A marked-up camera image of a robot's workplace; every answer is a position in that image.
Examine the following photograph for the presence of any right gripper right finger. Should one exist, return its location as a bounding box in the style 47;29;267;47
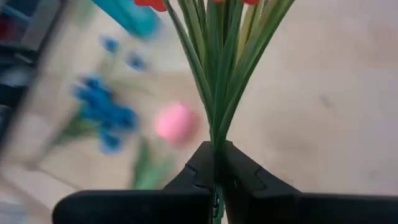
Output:
221;141;398;224

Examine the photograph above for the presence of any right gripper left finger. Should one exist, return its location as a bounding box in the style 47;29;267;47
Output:
52;141;216;224

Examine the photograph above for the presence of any blue artificial flower bunch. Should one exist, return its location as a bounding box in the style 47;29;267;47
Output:
52;34;150;156

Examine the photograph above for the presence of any red artificial flower bunch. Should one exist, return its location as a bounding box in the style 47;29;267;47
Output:
134;0;296;224

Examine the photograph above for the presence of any teal glass vase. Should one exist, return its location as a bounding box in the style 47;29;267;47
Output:
91;0;163;40

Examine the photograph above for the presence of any pink artificial tulip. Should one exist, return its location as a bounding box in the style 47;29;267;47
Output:
131;101;201;190

